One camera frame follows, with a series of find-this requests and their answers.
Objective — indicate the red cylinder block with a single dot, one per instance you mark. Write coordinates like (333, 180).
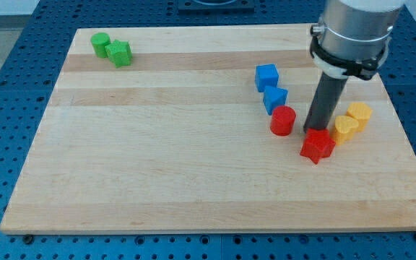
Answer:
(283, 119)

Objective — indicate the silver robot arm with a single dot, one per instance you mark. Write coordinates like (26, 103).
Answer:
(351, 37)

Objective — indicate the blue triangle block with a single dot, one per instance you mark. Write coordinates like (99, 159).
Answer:
(273, 97)

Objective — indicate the light wooden board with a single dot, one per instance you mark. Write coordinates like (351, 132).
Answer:
(179, 142)

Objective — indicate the blue cube block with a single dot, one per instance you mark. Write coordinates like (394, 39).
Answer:
(266, 75)

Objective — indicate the red star block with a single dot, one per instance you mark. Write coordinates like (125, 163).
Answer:
(317, 145)

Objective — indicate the green star block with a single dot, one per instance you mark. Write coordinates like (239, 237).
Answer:
(119, 53)

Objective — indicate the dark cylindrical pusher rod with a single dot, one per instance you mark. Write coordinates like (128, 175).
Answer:
(325, 99)

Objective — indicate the yellow heart block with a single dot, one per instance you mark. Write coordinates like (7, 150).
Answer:
(344, 129)

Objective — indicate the green cylinder block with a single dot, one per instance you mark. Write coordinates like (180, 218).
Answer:
(99, 41)

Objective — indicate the yellow hexagon block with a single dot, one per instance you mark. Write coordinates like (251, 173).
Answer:
(361, 112)

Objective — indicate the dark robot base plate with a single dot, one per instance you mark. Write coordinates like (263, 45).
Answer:
(186, 6)

